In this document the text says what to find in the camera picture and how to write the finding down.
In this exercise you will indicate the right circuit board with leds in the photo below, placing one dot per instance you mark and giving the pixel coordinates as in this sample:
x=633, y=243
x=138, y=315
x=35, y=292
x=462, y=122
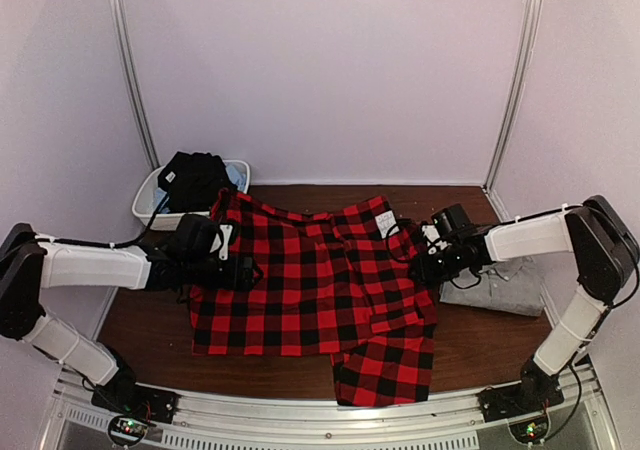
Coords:
x=530, y=431

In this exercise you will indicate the aluminium frame post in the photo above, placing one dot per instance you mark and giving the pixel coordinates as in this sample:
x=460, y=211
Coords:
x=527, y=40
x=132, y=85

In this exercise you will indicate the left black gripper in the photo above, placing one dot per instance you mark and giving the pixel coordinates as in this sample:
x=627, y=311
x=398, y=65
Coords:
x=245, y=281

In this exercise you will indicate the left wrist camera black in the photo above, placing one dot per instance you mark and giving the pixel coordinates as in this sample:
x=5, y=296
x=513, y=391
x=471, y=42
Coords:
x=197, y=236

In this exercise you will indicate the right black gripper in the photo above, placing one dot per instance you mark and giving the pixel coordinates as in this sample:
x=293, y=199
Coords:
x=424, y=271

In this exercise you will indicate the left circuit board with leds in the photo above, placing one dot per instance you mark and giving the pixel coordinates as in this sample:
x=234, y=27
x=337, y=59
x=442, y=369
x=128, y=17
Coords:
x=123, y=430

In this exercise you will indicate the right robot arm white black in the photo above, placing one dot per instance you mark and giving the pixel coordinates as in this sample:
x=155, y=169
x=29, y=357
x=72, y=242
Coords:
x=586, y=246

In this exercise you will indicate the white plastic laundry basket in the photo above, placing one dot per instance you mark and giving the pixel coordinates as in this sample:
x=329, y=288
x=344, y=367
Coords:
x=145, y=201

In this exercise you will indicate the light blue shirt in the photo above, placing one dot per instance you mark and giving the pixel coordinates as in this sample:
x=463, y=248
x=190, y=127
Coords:
x=162, y=208

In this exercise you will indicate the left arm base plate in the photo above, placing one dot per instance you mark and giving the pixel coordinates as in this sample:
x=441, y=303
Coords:
x=144, y=403

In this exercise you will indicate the right aluminium frame post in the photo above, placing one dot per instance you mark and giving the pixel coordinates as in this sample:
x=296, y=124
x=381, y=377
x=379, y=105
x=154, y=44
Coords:
x=527, y=40

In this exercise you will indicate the black shirt in basket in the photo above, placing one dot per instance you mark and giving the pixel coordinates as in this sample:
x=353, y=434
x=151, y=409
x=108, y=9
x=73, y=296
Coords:
x=193, y=181

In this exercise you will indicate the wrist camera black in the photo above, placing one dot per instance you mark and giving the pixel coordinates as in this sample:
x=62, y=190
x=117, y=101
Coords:
x=448, y=225
x=197, y=236

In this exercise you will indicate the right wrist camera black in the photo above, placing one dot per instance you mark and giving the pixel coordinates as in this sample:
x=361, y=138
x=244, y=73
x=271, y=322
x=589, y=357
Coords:
x=448, y=225

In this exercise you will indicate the circuit board with leds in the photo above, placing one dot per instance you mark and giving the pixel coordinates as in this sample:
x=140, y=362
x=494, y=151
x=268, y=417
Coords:
x=123, y=430
x=530, y=431

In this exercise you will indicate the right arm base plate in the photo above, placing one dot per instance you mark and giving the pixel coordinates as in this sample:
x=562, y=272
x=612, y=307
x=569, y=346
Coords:
x=497, y=403

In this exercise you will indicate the front aluminium rail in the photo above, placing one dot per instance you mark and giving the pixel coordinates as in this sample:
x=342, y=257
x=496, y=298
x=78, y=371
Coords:
x=449, y=420

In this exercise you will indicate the folded grey button shirt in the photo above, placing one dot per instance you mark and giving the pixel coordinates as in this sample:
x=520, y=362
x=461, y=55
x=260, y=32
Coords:
x=512, y=286

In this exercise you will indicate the left aluminium frame post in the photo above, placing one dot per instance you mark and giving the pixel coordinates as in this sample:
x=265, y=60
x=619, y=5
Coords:
x=132, y=85

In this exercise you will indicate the red black plaid shirt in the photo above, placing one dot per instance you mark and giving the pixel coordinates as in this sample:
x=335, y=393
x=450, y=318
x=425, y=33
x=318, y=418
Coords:
x=335, y=284

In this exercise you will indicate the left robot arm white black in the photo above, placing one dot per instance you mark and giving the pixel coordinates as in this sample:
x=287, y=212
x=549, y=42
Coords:
x=32, y=263

